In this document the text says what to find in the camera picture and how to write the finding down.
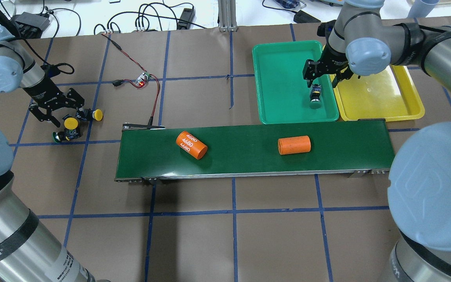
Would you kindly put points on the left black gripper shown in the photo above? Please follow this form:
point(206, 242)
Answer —
point(42, 93)

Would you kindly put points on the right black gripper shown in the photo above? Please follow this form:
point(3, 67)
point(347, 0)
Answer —
point(335, 58)

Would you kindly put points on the green push button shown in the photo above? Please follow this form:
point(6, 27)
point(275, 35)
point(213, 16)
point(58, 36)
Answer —
point(66, 135)
point(315, 96)

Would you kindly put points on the yellow push button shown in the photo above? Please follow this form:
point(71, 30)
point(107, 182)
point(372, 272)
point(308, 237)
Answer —
point(87, 114)
point(71, 123)

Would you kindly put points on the plain orange cylinder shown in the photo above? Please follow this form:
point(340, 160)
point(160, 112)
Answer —
point(294, 145)

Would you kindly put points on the orange cylinder with numbers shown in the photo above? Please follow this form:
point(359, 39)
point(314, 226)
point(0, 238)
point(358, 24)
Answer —
point(191, 145)

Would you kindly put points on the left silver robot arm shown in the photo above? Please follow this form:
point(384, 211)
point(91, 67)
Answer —
point(29, 252)

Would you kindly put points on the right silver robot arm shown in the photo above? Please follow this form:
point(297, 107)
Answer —
point(419, 196)

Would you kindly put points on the green plastic tray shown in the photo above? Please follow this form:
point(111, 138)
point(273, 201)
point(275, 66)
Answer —
point(282, 93)

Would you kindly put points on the yellow plastic tray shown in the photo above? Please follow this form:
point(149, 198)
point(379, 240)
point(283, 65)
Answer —
point(390, 95)

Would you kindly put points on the small controller circuit board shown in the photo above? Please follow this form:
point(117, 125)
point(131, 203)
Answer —
point(142, 80)

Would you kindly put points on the green conveyor belt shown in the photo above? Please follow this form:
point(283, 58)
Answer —
point(252, 150)

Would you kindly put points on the blue plastic cup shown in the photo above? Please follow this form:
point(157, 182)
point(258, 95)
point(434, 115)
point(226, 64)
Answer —
point(421, 8)

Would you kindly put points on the black power adapter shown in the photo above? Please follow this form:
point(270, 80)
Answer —
point(186, 19)

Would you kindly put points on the aluminium frame post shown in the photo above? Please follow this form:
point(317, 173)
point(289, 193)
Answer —
point(227, 16)

